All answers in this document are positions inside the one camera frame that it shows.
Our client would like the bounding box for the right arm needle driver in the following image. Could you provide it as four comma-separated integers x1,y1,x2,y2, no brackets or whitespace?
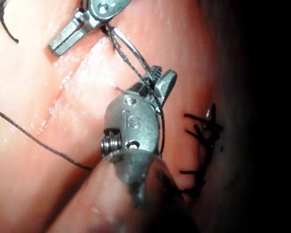
100,82,161,163

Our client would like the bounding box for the right arm needle driver jaw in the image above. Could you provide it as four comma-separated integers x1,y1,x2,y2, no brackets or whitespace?
147,65,163,86
154,69,178,108

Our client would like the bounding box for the left arm needle driver jaw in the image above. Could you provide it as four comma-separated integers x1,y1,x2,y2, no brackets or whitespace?
48,10,91,51
53,17,105,57

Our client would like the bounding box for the left arm needle driver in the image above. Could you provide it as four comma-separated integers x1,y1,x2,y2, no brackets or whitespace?
81,0,133,24

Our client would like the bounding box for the curved steel needle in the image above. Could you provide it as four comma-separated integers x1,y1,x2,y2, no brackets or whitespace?
110,26,153,76

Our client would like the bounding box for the tissue pad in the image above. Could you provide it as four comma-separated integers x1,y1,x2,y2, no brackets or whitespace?
0,0,248,233

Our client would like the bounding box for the short black thread piece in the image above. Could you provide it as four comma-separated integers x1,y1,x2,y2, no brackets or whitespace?
0,0,20,44

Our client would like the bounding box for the black stitching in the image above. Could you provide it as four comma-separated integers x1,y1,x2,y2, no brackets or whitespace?
179,103,224,195

